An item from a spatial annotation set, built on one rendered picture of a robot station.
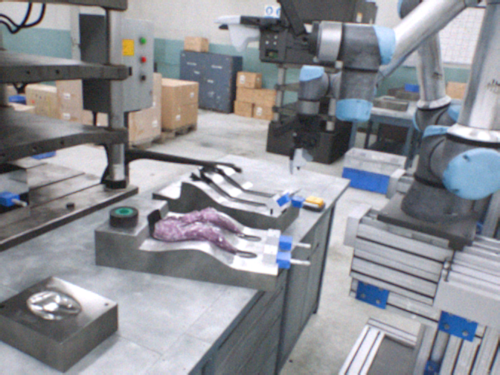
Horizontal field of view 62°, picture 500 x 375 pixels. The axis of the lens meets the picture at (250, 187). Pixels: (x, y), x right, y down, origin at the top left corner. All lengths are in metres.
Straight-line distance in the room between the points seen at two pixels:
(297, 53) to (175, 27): 8.83
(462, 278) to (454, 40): 6.83
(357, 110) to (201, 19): 8.51
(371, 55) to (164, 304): 0.73
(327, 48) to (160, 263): 0.69
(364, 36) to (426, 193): 0.43
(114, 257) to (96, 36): 1.03
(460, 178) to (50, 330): 0.87
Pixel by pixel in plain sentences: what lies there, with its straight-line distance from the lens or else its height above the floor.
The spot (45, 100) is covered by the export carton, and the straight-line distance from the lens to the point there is 6.53.
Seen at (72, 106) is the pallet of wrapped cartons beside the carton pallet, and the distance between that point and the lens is 5.83.
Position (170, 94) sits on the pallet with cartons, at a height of 0.62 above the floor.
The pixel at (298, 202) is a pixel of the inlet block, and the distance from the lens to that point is 1.50.
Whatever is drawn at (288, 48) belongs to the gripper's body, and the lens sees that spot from 0.90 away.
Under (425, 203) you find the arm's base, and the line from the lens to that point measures 1.13.
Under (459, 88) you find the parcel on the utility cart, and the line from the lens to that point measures 7.19.
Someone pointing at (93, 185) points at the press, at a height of 0.78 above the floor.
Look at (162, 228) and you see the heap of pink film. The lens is 1.24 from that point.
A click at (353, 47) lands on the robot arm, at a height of 1.43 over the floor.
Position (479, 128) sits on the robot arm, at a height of 1.30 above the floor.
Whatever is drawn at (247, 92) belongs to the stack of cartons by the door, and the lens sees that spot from 8.34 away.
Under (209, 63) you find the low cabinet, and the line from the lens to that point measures 8.58.
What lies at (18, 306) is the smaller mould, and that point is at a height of 0.87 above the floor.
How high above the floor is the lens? 1.42
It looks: 19 degrees down
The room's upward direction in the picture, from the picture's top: 5 degrees clockwise
